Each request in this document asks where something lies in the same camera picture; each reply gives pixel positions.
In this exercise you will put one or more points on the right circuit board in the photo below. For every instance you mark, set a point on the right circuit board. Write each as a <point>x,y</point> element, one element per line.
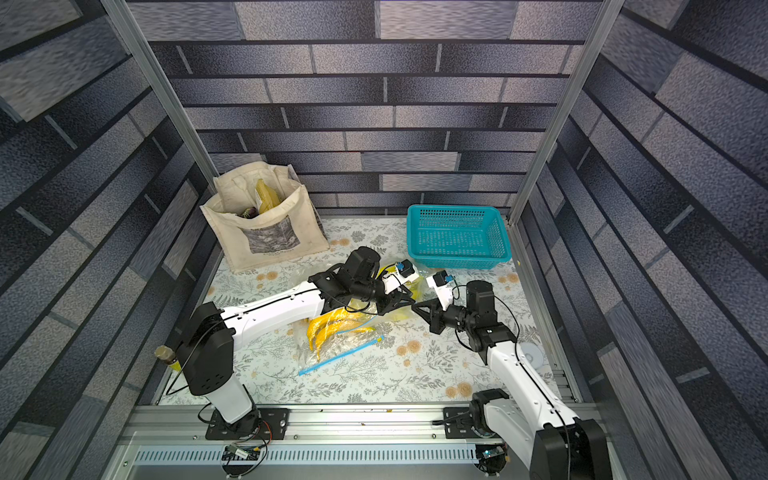
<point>491,458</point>

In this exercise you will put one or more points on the yellow drink bottle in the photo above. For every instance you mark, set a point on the yellow drink bottle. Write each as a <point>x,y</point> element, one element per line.
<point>168,356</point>

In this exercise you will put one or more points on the left aluminium frame post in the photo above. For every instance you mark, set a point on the left aluminium frame post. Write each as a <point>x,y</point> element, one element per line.
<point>129,30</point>

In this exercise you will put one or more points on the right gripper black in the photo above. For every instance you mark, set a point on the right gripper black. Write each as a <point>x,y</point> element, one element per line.
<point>439,312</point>

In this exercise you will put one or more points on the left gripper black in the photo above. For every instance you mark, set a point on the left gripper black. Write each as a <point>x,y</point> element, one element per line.
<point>396,301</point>

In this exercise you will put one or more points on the aluminium frame post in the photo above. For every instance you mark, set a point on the aluminium frame post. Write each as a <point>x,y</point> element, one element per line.
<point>129,30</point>
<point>598,34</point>

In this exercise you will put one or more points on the teal plastic basket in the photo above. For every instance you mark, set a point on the teal plastic basket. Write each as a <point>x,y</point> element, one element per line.
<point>457,237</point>

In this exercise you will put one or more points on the circuit board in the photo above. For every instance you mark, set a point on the circuit board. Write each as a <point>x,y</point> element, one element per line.
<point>491,458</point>
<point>240,453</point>

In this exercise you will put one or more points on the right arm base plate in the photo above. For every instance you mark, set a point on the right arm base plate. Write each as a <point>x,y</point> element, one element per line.
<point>458,423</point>

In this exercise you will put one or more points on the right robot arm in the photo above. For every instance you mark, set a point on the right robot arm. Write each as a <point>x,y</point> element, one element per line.
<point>550,439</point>

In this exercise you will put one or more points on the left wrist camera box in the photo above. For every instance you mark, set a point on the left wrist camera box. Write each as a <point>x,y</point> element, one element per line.
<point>398,275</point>

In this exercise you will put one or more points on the right aluminium frame post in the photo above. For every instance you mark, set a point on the right aluminium frame post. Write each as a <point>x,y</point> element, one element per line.
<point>598,34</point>

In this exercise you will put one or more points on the zip-top bag of bananas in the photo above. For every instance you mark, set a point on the zip-top bag of bananas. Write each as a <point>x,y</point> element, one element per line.
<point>420,286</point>
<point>333,336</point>

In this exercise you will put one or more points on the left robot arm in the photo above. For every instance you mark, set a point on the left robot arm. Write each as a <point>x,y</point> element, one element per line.
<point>212,335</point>

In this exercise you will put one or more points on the aluminium front rail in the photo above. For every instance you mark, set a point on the aluminium front rail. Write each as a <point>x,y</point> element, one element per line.
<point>305,424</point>

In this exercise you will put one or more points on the beige canvas tote bag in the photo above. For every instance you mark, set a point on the beige canvas tote bag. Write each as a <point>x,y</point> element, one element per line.
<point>290,230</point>

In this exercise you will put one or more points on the left circuit board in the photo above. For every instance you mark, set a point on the left circuit board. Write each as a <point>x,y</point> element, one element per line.
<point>240,453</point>

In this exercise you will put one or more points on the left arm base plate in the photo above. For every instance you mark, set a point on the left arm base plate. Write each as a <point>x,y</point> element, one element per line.
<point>270,423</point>

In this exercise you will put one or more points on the yellow item in tote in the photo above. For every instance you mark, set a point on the yellow item in tote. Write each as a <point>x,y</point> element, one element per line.
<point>268,197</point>

